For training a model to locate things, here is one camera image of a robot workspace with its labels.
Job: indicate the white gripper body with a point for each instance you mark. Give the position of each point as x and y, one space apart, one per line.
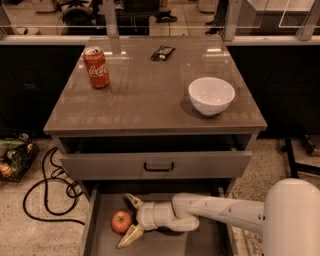
145 215

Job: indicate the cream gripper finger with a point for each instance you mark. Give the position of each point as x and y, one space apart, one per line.
135 201
132 234

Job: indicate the red apple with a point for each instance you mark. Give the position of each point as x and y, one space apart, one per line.
121 221

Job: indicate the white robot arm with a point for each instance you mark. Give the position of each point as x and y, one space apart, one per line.
288 219

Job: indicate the grey middle drawer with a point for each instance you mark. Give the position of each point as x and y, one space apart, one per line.
211 238

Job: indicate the grey drawer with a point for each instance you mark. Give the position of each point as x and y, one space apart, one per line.
129 166
211 238

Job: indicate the grey top drawer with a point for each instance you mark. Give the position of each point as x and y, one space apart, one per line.
129 166

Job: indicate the grey drawer cabinet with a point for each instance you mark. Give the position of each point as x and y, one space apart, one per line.
146 109

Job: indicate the white ceramic bowl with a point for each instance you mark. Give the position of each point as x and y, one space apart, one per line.
210 95

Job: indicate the red Coca-Cola can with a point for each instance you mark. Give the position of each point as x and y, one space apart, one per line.
96 67

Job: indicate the black snack packet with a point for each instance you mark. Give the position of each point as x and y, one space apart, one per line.
162 53

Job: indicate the black stand leg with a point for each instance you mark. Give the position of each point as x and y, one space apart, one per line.
295 166

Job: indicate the black drawer handle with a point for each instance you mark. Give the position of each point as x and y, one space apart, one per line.
165 169

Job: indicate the black wire basket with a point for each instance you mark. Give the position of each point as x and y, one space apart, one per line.
16 157

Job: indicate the glass barrier rail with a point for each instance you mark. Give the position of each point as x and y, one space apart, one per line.
248 23

